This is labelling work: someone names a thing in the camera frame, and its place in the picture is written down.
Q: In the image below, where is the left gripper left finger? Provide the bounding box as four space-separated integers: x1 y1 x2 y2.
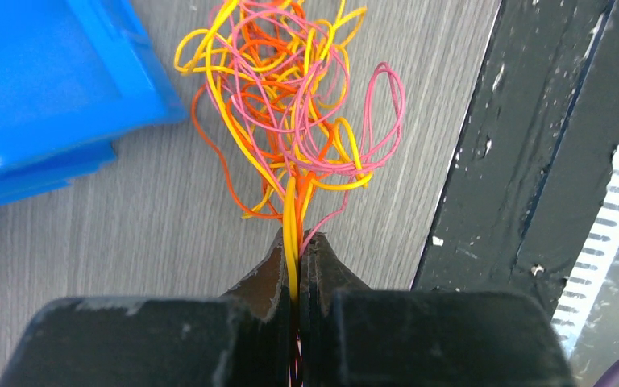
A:
0 235 291 386

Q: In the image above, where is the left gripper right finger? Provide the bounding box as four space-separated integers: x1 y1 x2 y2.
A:
299 233 574 386

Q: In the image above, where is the pink cable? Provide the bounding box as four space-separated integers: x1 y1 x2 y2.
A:
202 0 407 257

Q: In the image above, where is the yellow cable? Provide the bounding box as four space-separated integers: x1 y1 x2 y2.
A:
173 0 375 306

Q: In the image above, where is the blue three-compartment plastic bin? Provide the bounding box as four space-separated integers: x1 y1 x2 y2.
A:
0 1 186 206

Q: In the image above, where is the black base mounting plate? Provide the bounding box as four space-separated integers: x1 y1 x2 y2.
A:
413 1 619 315

